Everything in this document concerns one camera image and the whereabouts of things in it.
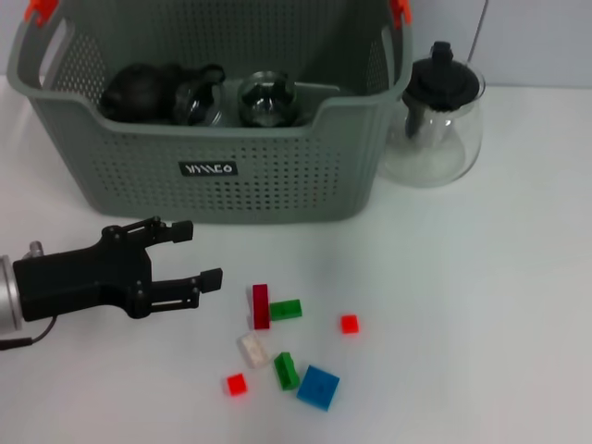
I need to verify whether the grey-green perforated storage bin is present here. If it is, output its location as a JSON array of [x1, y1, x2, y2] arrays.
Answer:
[[6, 0, 413, 227]]

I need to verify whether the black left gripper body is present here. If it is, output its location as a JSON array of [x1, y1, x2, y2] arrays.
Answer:
[[12, 225, 154, 323]]

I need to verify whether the dark red long brick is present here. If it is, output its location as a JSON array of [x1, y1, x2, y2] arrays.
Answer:
[[252, 284, 272, 331]]

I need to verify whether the dark clay teapot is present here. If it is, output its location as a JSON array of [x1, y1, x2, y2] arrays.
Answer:
[[98, 63, 179, 124]]

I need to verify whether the white toy brick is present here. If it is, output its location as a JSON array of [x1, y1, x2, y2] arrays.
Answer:
[[236, 331, 272, 370]]

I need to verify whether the blue square toy brick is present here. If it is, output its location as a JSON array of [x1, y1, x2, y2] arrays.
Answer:
[[295, 364, 341, 413]]

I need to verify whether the green toy brick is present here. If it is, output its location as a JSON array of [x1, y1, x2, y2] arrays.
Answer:
[[273, 351, 301, 392], [269, 299, 304, 323]]

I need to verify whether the glass teapot black lid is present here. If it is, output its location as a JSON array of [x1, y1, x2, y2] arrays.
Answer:
[[378, 40, 487, 189]]

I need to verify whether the glass teacup black sleeve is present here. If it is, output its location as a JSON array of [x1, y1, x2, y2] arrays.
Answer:
[[172, 63, 228, 129], [237, 70, 300, 130]]

